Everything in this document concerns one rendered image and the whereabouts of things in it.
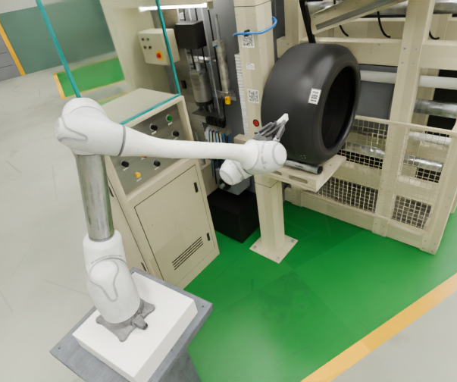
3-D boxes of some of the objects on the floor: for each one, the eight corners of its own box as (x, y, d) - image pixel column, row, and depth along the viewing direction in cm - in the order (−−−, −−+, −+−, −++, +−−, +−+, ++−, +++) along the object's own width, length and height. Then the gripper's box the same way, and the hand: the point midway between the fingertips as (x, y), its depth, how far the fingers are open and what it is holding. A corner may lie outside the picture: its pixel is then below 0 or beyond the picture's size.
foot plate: (249, 248, 256) (248, 247, 255) (269, 228, 271) (268, 227, 270) (279, 264, 240) (278, 261, 239) (298, 241, 255) (298, 239, 254)
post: (261, 247, 256) (198, -282, 109) (271, 236, 263) (224, -271, 116) (276, 254, 248) (229, -306, 101) (285, 243, 256) (255, -293, 109)
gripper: (268, 142, 130) (298, 111, 142) (242, 136, 138) (273, 107, 149) (270, 158, 135) (300, 126, 147) (245, 150, 143) (275, 120, 154)
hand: (283, 120), depth 146 cm, fingers closed
